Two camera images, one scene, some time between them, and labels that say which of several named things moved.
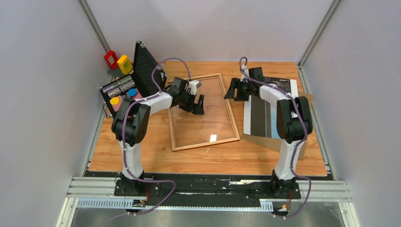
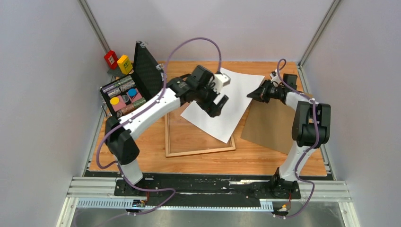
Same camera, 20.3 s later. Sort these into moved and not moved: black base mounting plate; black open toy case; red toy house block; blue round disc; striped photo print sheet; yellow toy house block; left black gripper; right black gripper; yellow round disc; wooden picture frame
Moved: left black gripper; right black gripper; wooden picture frame; striped photo print sheet
Not moved: black base mounting plate; red toy house block; blue round disc; black open toy case; yellow round disc; yellow toy house block
